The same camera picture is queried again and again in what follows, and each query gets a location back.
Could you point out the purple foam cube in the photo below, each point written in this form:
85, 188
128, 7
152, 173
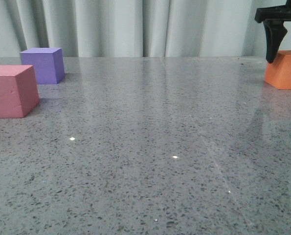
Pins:
47, 63

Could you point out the pale green curtain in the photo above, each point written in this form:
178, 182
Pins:
134, 28

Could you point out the orange foam cube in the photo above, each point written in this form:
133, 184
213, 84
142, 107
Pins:
278, 73

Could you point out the pink foam cube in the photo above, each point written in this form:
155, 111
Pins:
18, 90

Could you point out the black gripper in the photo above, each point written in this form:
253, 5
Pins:
273, 20

